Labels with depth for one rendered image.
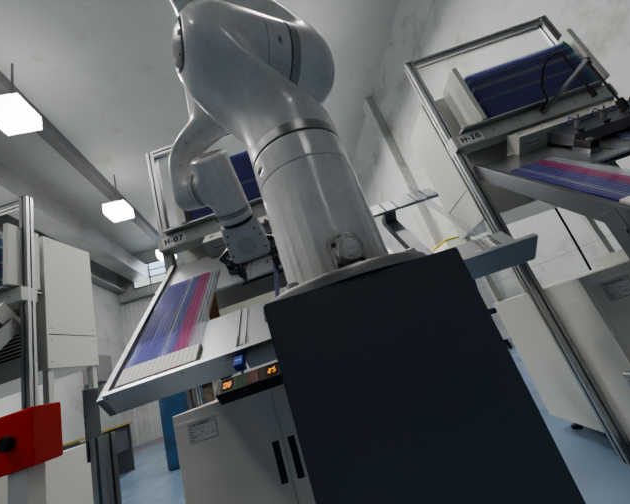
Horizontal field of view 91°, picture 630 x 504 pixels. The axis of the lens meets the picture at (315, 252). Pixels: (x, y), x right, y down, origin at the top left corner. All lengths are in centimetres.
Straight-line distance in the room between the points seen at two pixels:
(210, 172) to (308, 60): 32
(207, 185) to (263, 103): 35
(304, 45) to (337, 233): 30
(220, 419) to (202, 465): 14
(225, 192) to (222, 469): 88
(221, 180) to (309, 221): 42
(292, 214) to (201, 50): 23
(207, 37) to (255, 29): 7
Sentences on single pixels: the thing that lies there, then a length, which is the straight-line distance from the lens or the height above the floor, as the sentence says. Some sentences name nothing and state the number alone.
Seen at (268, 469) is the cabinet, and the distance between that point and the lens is 120.
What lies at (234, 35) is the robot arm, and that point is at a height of 101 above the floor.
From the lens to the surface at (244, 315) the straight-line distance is 97.
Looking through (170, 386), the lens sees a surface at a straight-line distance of 94.
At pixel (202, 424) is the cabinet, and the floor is 57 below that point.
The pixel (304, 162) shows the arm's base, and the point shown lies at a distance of 35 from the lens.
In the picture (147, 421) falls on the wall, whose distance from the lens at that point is 1107.
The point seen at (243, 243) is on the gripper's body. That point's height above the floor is 95.
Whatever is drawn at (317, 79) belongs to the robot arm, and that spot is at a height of 101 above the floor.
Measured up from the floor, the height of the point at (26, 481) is 59.
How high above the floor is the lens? 65
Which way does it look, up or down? 18 degrees up
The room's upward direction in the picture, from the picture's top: 19 degrees counter-clockwise
